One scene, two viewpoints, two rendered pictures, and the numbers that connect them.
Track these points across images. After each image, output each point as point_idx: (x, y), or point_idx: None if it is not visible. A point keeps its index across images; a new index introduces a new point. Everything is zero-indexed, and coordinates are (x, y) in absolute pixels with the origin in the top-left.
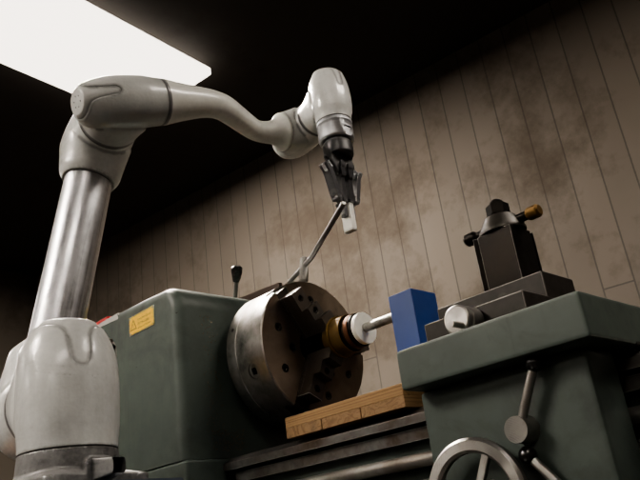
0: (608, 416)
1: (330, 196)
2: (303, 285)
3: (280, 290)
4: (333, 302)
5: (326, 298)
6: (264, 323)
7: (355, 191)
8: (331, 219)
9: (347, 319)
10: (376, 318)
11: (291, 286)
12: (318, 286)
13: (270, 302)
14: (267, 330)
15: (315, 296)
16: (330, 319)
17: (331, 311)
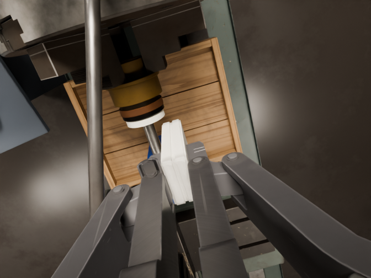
0: None
1: (102, 203)
2: (75, 30)
3: (21, 47)
4: (162, 5)
5: (141, 11)
6: (11, 56)
7: (258, 224)
8: (89, 188)
9: (123, 117)
10: (149, 142)
11: (45, 39)
12: (120, 15)
13: (7, 54)
14: (20, 54)
15: (112, 20)
16: (111, 88)
17: (153, 9)
